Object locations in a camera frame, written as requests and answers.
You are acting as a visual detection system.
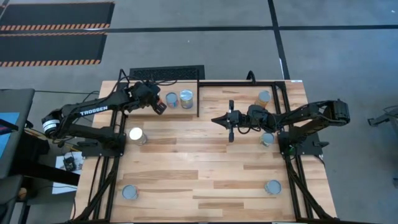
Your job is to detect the black aluminium rig frame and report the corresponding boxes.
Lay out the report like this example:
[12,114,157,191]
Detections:
[73,79,340,223]

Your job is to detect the black mat orange hazard stripes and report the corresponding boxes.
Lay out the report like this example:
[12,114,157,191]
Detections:
[0,32,108,68]
[0,1,116,32]

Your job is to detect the grey lid tin can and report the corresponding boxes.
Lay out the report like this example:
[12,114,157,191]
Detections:
[264,179,282,196]
[121,184,139,201]

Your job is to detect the black floor tape strip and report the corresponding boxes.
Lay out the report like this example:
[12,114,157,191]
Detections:
[93,24,398,34]
[267,0,291,80]

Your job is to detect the small black device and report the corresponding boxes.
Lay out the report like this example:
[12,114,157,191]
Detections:
[63,157,77,172]

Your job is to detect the grey desk top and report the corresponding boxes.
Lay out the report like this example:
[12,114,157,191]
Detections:
[0,88,35,180]

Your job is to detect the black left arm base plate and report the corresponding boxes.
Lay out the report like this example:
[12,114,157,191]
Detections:
[81,141,126,157]

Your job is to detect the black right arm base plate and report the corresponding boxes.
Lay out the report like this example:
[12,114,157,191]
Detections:
[277,131,330,157]

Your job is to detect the black floor cable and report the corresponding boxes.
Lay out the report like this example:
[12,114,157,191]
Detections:
[34,89,100,95]
[81,90,101,105]

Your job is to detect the black keyboard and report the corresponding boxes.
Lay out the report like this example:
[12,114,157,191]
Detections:
[129,65,206,81]

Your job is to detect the shiny silver lid can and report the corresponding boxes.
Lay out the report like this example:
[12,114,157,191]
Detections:
[128,126,148,146]

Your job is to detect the green yellow label can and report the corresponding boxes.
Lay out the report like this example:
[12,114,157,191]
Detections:
[260,132,275,147]

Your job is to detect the multicoloured label tin can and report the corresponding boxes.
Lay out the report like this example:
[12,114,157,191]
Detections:
[179,89,194,110]

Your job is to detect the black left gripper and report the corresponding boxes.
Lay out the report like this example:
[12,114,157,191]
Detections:
[129,80,168,116]

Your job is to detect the blue red label can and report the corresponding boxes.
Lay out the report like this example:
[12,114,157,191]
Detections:
[165,91,179,110]

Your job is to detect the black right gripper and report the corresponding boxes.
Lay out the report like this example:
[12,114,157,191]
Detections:
[211,99,250,143]

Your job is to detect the blue screen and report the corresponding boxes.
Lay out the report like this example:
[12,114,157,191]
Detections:
[0,112,21,159]

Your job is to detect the white paper box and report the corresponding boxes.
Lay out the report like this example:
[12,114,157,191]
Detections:
[51,154,85,195]

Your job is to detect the black desk base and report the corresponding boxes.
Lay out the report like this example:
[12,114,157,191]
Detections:
[9,130,81,187]

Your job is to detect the orange label tin can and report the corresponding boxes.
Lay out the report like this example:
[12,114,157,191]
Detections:
[254,90,272,108]

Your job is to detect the wooden shelf with black frame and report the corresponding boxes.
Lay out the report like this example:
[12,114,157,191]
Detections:
[117,67,201,122]

